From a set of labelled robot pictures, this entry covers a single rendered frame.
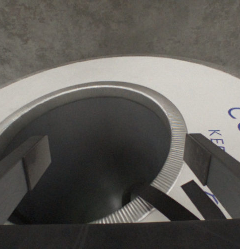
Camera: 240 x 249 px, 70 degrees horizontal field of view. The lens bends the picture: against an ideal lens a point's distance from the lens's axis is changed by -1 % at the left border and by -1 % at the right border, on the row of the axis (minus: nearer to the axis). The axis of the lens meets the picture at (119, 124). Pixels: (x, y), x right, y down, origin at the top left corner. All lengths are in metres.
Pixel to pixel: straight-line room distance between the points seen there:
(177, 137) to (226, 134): 0.11
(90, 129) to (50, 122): 0.18
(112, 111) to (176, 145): 0.39
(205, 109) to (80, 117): 0.49
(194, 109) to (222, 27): 0.77
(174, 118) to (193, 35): 0.77
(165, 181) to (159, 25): 0.93
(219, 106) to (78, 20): 0.91
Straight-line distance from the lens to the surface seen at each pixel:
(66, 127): 0.79
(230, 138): 0.46
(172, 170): 0.37
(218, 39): 1.24
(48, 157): 0.17
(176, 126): 0.46
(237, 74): 0.75
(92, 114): 0.77
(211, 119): 0.50
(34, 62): 1.39
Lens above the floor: 1.12
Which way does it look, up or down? 49 degrees down
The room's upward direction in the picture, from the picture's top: 172 degrees counter-clockwise
